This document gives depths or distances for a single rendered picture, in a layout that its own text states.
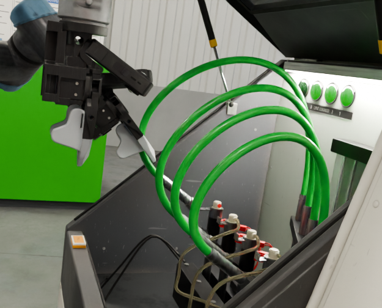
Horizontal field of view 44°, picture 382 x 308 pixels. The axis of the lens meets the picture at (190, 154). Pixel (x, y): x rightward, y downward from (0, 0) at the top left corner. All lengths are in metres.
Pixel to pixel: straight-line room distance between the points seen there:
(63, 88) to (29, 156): 3.49
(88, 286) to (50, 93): 0.43
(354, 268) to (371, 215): 0.07
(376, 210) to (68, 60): 0.46
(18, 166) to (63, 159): 0.37
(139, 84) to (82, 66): 0.09
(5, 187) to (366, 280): 3.82
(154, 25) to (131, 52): 0.53
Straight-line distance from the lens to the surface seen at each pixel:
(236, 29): 7.54
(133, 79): 0.72
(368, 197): 0.65
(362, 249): 0.63
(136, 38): 7.31
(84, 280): 1.01
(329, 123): 1.14
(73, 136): 0.73
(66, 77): 0.70
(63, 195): 4.27
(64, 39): 0.71
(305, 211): 0.97
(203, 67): 0.90
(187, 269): 1.02
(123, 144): 0.86
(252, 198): 1.37
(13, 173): 4.22
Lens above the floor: 1.40
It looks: 11 degrees down
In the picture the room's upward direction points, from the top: 8 degrees clockwise
